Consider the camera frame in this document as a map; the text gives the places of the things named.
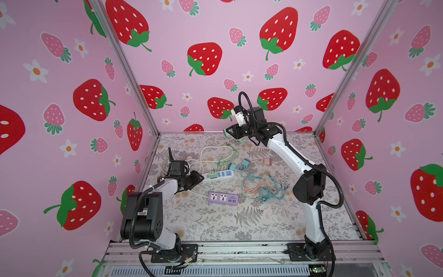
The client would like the light green charger plug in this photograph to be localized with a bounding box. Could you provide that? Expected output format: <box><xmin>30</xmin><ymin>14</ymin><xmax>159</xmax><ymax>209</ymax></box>
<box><xmin>208</xmin><ymin>170</ymin><xmax>219</xmax><ymax>180</ymax></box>

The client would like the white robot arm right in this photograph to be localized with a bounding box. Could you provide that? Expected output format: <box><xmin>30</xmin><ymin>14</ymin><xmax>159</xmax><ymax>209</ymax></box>
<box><xmin>224</xmin><ymin>122</ymin><xmax>344</xmax><ymax>262</ymax></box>

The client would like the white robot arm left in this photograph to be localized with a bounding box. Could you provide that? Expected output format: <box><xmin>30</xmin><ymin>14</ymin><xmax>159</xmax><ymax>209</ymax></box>
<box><xmin>121</xmin><ymin>170</ymin><xmax>204</xmax><ymax>252</ymax></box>

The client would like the purple power strip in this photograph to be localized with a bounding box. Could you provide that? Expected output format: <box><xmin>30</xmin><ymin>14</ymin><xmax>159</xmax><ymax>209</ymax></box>
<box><xmin>208</xmin><ymin>192</ymin><xmax>239</xmax><ymax>206</ymax></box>

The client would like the white blue power strip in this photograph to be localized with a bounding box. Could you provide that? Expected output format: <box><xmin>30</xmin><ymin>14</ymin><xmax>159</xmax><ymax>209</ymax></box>
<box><xmin>203</xmin><ymin>169</ymin><xmax>234</xmax><ymax>182</ymax></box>

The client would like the pink charger plug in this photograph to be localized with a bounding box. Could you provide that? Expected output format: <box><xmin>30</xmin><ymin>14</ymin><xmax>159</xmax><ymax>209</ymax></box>
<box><xmin>263</xmin><ymin>158</ymin><xmax>272</xmax><ymax>166</ymax></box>

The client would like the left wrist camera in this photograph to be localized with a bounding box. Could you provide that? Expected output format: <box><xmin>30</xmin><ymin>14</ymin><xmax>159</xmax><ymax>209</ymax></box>
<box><xmin>167</xmin><ymin>160</ymin><xmax>189</xmax><ymax>177</ymax></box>

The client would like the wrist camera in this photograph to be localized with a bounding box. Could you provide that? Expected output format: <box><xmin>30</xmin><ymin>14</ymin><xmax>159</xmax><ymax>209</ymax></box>
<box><xmin>167</xmin><ymin>160</ymin><xmax>189</xmax><ymax>177</ymax></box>
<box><xmin>231</xmin><ymin>106</ymin><xmax>266</xmax><ymax>126</ymax></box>

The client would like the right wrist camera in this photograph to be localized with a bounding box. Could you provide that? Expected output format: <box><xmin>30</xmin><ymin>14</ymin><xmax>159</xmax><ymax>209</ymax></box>
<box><xmin>231</xmin><ymin>106</ymin><xmax>266</xmax><ymax>126</ymax></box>

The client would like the tangled coloured cable pile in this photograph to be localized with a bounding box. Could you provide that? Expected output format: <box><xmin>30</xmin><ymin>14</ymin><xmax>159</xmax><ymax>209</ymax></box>
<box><xmin>241</xmin><ymin>172</ymin><xmax>290</xmax><ymax>203</ymax></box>

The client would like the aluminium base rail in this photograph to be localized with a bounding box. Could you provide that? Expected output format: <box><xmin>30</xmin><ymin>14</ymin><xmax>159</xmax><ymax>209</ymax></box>
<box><xmin>98</xmin><ymin>241</ymin><xmax>393</xmax><ymax>277</ymax></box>

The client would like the aluminium corner post left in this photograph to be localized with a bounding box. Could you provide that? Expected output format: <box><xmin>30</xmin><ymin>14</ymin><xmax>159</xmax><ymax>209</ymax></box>
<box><xmin>91</xmin><ymin>0</ymin><xmax>160</xmax><ymax>138</ymax></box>

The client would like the aluminium corner post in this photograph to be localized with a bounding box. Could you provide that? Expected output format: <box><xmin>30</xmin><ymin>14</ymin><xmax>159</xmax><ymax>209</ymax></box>
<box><xmin>314</xmin><ymin>0</ymin><xmax>399</xmax><ymax>138</ymax></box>
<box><xmin>91</xmin><ymin>0</ymin><xmax>160</xmax><ymax>138</ymax></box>

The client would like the aluminium corner post right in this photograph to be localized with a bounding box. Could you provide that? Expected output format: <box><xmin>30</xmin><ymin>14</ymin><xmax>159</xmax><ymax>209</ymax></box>
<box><xmin>314</xmin><ymin>0</ymin><xmax>399</xmax><ymax>138</ymax></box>

